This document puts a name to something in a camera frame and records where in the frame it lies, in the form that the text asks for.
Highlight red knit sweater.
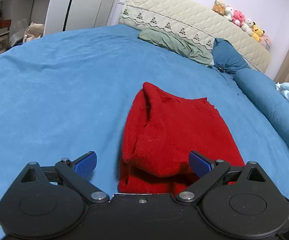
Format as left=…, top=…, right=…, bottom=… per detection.
left=118, top=82, right=244, bottom=195

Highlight blue bed sheet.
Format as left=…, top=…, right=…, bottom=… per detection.
left=0, top=25, right=289, bottom=239

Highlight dark blue duvet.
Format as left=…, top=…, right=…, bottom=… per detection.
left=233, top=69, right=289, bottom=148

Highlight dark blue pillow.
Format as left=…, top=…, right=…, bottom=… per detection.
left=212, top=38, right=250, bottom=75

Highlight light pink plush toy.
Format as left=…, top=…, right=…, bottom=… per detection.
left=260, top=34, right=271, bottom=51

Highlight green pillow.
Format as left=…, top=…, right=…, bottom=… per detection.
left=138, top=28, right=214, bottom=66

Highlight yellow plush toy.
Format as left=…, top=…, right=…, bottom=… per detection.
left=252, top=22, right=265, bottom=42

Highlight cream cloth bag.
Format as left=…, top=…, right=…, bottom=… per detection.
left=22, top=22, right=45, bottom=43

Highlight small white plush toy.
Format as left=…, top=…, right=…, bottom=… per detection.
left=241, top=18, right=253, bottom=36

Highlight brown plush toy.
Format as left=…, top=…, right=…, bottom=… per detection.
left=212, top=0, right=225, bottom=16

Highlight white grey wardrobe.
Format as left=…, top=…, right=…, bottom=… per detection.
left=64, top=0, right=115, bottom=31

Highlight cream quilted headboard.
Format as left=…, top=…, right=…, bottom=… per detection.
left=119, top=0, right=270, bottom=73

